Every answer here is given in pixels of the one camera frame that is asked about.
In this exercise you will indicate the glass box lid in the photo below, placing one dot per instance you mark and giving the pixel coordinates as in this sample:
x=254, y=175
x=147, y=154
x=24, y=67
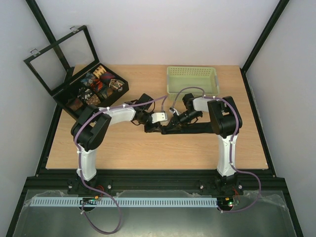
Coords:
x=79, y=51

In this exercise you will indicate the green plastic basket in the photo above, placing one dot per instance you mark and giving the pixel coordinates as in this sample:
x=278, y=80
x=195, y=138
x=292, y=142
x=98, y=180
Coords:
x=195, y=80

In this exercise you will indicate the orange striped rolled tie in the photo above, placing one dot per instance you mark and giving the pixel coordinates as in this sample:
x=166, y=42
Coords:
x=96, y=85

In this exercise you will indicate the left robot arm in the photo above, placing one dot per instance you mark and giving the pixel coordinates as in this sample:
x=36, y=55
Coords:
x=90, y=128

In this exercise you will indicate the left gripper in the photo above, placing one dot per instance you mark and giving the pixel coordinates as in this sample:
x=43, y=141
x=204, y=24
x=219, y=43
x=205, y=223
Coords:
x=152, y=129

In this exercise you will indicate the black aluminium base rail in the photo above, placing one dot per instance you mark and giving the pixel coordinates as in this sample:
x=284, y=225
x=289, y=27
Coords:
x=203, y=182

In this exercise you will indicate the brown dotted rolled tie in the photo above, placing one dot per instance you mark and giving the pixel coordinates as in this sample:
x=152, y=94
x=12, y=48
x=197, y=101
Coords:
x=93, y=100

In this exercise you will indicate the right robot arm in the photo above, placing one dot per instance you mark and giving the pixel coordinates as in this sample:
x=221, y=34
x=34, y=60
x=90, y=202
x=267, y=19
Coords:
x=218, y=116

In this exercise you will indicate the right black frame post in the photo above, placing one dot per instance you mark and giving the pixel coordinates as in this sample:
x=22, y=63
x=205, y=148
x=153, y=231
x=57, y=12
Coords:
x=273, y=19

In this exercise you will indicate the tan patterned rolled tie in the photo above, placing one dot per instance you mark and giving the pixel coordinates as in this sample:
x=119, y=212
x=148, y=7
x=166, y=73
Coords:
x=99, y=71

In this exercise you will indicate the rust brown rolled tie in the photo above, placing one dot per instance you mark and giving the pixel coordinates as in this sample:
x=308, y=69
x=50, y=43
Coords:
x=74, y=104

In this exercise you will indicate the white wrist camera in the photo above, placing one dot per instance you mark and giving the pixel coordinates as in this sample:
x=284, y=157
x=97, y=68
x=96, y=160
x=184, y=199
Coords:
x=159, y=117
x=174, y=111

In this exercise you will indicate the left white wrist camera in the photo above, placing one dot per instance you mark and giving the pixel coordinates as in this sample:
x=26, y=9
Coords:
x=159, y=117

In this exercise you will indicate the brown beige rolled tie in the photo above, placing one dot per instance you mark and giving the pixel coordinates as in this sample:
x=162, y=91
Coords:
x=116, y=84

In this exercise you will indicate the olive brown rolled tie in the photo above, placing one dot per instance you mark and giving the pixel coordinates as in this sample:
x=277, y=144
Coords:
x=105, y=92

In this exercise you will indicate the black necktie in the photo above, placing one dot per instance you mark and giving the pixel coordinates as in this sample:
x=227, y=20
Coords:
x=194, y=128

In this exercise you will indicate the white slotted cable duct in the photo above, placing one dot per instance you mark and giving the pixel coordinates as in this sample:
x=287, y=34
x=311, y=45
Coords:
x=207, y=202

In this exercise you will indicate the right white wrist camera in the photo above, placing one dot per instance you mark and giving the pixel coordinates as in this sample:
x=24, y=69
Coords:
x=174, y=111

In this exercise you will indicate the black tie storage box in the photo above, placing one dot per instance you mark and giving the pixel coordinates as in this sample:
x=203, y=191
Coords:
x=71, y=90

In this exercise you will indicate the dark red rolled tie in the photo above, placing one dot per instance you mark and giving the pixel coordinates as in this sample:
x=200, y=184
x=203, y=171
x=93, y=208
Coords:
x=106, y=77

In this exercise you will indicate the blue patterned rolled tie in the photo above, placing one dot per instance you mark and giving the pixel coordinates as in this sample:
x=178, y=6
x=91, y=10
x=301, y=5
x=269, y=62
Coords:
x=89, y=80

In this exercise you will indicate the left black frame post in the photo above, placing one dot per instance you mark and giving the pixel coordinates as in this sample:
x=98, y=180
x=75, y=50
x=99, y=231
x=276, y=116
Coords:
x=32, y=4

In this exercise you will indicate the black white rolled tie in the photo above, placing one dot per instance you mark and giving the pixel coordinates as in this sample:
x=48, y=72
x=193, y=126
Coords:
x=85, y=93

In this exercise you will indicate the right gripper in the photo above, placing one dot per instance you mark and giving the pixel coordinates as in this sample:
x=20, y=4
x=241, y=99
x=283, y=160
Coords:
x=176, y=121

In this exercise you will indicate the black frame post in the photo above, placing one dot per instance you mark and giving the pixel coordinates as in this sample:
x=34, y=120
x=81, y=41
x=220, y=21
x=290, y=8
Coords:
x=273, y=19
x=32, y=4

